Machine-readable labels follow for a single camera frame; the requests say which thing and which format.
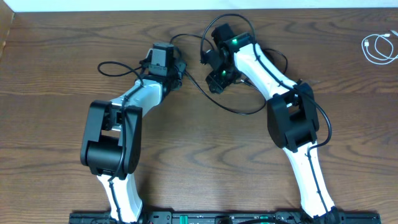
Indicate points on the cardboard panel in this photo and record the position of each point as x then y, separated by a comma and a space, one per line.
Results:
6, 19

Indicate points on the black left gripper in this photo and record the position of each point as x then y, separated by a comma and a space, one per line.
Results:
181, 66

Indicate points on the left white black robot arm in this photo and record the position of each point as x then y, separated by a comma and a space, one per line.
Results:
112, 139

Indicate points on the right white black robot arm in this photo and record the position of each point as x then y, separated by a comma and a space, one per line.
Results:
292, 115

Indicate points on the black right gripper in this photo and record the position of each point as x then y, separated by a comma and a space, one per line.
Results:
213, 81

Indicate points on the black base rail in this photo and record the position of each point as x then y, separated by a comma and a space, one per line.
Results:
215, 218

